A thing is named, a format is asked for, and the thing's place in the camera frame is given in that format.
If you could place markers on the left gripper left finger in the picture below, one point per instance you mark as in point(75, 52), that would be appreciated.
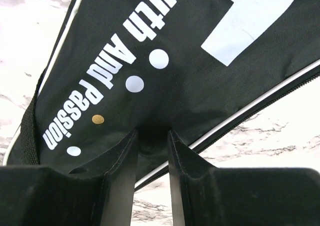
point(99, 193)

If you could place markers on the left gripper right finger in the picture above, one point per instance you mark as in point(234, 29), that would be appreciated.
point(205, 195)

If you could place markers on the black racket bag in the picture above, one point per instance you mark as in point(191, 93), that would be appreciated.
point(196, 67)

